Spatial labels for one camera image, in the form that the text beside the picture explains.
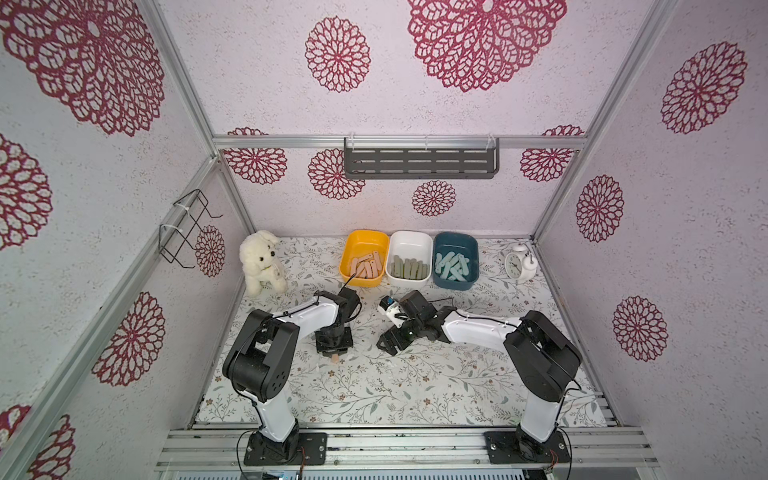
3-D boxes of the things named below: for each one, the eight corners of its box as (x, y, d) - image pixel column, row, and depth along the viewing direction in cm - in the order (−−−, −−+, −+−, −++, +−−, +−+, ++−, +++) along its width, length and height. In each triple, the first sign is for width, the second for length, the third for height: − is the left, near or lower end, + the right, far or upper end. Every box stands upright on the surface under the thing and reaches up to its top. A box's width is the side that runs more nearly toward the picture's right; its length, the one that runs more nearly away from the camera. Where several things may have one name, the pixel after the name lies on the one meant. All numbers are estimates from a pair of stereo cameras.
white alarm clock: (516, 289, 108) (529, 266, 98) (500, 269, 114) (512, 245, 104) (526, 286, 109) (540, 263, 99) (510, 266, 115) (522, 242, 105)
